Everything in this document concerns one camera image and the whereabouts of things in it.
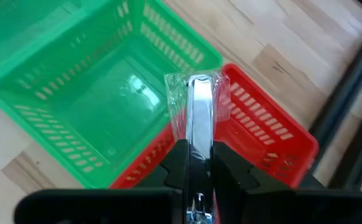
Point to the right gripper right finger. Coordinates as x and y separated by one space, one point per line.
230 175

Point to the green plastic basket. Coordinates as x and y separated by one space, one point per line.
12 31
90 102

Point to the red plastic basket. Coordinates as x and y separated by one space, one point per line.
261 124

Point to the metal nail clipper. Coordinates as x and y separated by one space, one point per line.
199 109

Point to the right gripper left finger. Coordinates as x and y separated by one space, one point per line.
174 169

